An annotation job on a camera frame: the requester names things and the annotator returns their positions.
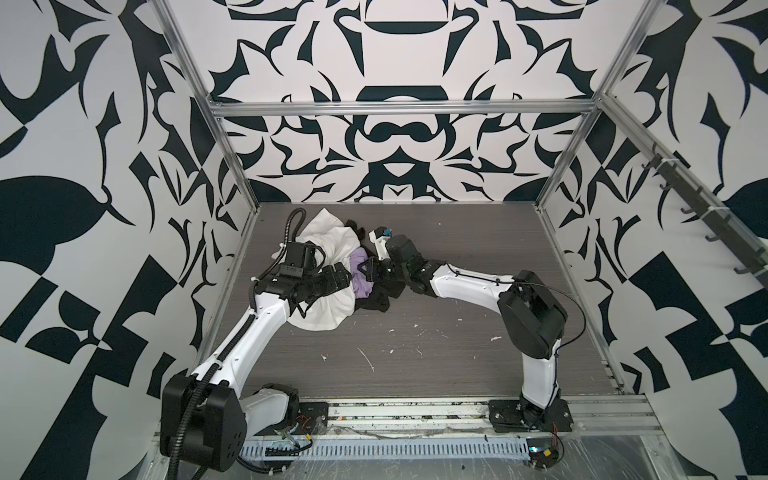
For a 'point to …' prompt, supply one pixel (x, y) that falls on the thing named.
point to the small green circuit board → (542, 452)
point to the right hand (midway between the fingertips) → (357, 265)
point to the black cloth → (380, 300)
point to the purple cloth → (361, 286)
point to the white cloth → (337, 239)
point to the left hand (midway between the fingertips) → (340, 275)
